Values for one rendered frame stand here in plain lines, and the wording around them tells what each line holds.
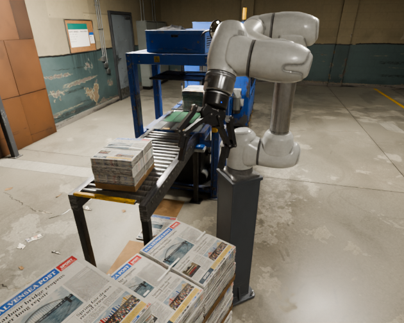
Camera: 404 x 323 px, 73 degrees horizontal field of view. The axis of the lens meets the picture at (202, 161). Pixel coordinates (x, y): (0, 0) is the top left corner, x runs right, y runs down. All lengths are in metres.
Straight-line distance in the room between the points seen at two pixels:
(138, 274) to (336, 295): 1.61
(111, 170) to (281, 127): 1.07
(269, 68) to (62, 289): 0.88
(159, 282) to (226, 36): 0.96
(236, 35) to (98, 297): 0.85
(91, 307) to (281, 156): 1.07
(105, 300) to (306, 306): 1.66
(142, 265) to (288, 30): 1.20
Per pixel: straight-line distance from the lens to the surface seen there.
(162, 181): 1.96
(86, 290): 0.98
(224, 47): 0.83
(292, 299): 2.33
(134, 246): 2.66
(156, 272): 1.30
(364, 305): 2.49
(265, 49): 0.81
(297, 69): 0.81
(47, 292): 1.02
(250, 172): 1.60
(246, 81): 5.01
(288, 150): 1.48
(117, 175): 1.85
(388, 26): 10.57
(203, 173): 3.16
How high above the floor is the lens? 1.78
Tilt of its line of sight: 26 degrees down
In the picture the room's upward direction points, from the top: straight up
